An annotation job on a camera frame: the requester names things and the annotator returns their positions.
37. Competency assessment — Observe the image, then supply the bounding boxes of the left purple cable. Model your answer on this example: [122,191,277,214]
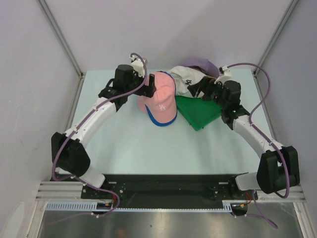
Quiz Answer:
[50,52,147,181]

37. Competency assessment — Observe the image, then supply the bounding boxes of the pink LA cap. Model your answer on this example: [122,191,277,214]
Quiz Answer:
[147,71,178,124]

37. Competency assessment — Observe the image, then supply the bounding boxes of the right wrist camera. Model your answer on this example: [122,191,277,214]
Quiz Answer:
[214,65,232,84]

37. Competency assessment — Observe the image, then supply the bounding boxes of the aluminium frame beam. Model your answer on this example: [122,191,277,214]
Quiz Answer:
[34,181,304,202]

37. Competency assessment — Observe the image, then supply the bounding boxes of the green plastic tray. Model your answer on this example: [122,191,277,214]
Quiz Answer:
[175,96,221,131]

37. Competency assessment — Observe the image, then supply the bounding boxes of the aluminium corner post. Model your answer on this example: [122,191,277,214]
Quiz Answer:
[36,0,83,79]
[258,0,301,69]

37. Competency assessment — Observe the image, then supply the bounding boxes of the purple cap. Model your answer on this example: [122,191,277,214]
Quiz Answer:
[181,57,219,77]

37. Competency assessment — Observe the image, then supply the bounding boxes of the right aluminium corner post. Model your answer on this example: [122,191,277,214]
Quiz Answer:
[258,0,301,69]

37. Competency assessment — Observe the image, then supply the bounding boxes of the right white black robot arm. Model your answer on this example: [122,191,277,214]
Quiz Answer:
[187,77,300,199]

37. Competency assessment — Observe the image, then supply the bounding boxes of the white cable duct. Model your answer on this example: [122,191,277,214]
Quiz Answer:
[44,201,247,213]

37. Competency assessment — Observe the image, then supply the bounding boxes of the left aluminium corner post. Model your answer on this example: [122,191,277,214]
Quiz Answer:
[36,0,83,79]

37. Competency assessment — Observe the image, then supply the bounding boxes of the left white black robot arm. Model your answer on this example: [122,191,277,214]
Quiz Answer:
[51,59,156,198]

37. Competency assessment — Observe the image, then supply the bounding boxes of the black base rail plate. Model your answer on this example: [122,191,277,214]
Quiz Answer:
[81,174,258,209]

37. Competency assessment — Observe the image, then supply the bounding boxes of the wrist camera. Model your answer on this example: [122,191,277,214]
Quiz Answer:
[214,65,232,84]
[129,54,148,78]

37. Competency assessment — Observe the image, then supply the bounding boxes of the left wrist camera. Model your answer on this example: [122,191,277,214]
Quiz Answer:
[129,54,148,78]

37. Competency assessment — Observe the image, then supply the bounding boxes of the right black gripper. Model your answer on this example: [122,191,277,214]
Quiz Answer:
[187,76,227,109]

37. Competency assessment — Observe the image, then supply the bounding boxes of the blue mesh cap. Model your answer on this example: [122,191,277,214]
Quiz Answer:
[144,73,178,127]

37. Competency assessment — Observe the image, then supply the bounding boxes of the white NY cap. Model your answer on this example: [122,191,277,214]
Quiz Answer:
[167,66,206,98]

